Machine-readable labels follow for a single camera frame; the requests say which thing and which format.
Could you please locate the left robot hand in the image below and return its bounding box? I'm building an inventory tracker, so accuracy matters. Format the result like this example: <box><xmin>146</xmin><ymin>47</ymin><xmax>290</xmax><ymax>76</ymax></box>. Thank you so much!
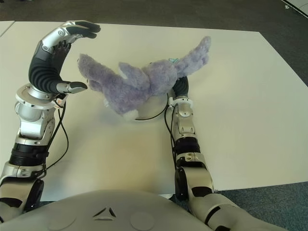
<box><xmin>28</xmin><ymin>20</ymin><xmax>101</xmax><ymax>95</ymax></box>

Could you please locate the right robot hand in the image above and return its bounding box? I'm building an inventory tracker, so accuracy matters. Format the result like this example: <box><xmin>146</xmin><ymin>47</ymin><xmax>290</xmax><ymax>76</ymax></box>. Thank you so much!
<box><xmin>172</xmin><ymin>77</ymin><xmax>190</xmax><ymax>98</ymax></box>

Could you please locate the purple plush doll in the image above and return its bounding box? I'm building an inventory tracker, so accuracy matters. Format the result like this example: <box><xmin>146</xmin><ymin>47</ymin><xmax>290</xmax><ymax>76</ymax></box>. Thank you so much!
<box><xmin>77</xmin><ymin>36</ymin><xmax>212</xmax><ymax>122</ymax></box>

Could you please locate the white plate black rim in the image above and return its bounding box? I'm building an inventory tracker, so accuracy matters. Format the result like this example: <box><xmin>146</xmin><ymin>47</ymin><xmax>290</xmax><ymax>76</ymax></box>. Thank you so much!
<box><xmin>134</xmin><ymin>92</ymin><xmax>169</xmax><ymax>121</ymax></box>

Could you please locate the grey robot torso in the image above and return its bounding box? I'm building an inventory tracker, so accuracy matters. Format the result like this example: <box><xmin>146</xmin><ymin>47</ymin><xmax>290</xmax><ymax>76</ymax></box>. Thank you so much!
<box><xmin>0</xmin><ymin>189</ymin><xmax>308</xmax><ymax>231</ymax></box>

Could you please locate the white curved furniture edge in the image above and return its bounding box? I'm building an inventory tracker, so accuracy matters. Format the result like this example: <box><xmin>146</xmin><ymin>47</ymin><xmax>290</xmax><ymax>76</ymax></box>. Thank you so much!
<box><xmin>282</xmin><ymin>0</ymin><xmax>308</xmax><ymax>15</ymax></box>

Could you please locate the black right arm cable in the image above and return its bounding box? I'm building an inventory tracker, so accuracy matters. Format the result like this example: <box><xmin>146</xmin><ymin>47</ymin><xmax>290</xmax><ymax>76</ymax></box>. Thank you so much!
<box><xmin>164</xmin><ymin>108</ymin><xmax>179</xmax><ymax>174</ymax></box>

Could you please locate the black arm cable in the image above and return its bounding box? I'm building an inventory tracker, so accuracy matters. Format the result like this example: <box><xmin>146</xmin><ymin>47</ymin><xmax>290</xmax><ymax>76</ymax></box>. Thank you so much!
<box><xmin>40</xmin><ymin>105</ymin><xmax>70</xmax><ymax>179</ymax></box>
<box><xmin>164</xmin><ymin>108</ymin><xmax>179</xmax><ymax>174</ymax></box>

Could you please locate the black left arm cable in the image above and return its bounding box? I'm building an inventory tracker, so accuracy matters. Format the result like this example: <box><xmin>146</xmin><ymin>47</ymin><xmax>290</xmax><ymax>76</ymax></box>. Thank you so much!
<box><xmin>40</xmin><ymin>105</ymin><xmax>70</xmax><ymax>179</ymax></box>

